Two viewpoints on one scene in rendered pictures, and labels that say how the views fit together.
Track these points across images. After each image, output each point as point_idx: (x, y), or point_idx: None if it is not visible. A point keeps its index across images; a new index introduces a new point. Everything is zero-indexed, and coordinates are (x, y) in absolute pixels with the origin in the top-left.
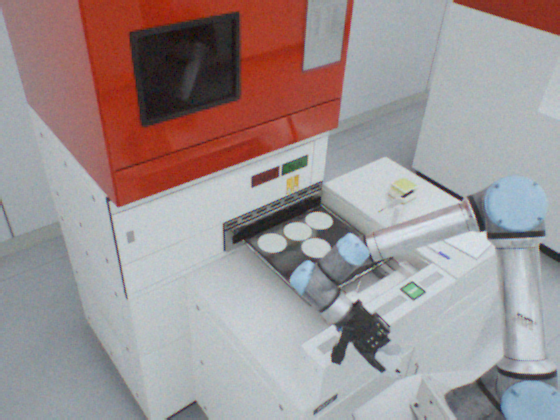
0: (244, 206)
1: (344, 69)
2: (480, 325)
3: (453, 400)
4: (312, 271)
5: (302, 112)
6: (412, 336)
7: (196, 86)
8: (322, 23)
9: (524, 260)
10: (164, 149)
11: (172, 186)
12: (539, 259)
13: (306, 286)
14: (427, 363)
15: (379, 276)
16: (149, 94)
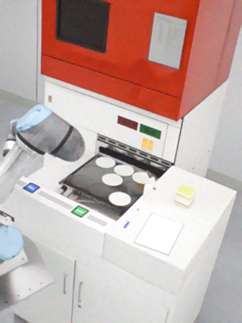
0: (111, 133)
1: (184, 78)
2: None
3: None
4: (16, 122)
5: (146, 89)
6: (69, 244)
7: (83, 33)
8: (164, 34)
9: (11, 148)
10: (63, 57)
11: (64, 81)
12: (19, 158)
13: (9, 126)
14: (95, 301)
15: None
16: (62, 24)
